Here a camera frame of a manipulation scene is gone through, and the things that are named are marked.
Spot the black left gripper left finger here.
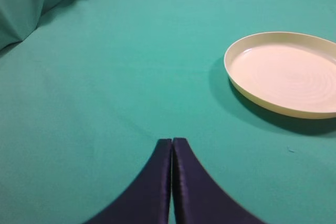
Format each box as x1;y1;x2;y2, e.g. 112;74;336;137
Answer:
86;138;172;223

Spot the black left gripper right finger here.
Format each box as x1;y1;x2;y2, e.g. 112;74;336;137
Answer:
172;138;263;223

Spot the yellow plastic plate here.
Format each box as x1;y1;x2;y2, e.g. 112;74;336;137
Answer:
223;31;335;120

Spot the green table cloth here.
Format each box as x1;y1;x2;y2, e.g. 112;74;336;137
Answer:
1;0;335;223

